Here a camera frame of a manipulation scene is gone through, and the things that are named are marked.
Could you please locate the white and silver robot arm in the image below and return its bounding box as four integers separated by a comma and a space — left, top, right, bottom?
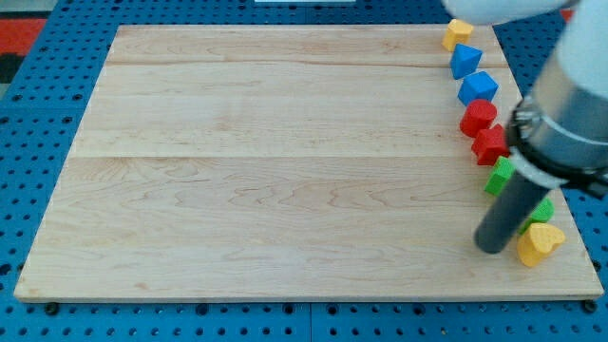
444, 0, 607, 199

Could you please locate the light wooden board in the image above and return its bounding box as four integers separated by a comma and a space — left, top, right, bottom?
14, 25, 603, 303

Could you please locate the red cylinder block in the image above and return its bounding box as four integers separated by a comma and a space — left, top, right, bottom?
460, 99, 498, 138

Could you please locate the red star block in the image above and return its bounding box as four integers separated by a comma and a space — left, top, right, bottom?
471, 123, 509, 165

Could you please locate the blue cube block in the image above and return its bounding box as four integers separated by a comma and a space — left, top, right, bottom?
457, 71, 499, 105

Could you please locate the blue triangle block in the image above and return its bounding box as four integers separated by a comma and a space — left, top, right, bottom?
449, 44, 483, 80

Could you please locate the green cube block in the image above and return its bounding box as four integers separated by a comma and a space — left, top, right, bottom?
484, 156, 515, 196

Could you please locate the yellow hexagon block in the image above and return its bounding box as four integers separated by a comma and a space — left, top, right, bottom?
442, 19, 474, 51

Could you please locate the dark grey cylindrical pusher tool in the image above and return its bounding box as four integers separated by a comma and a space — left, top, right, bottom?
474, 172, 550, 254

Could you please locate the green cylinder block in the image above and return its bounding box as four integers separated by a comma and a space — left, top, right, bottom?
518, 198, 555, 235

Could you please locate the yellow heart block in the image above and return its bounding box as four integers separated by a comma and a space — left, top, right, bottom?
516, 222, 566, 268

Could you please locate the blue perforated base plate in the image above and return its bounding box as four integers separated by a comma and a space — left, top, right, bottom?
1, 0, 607, 341

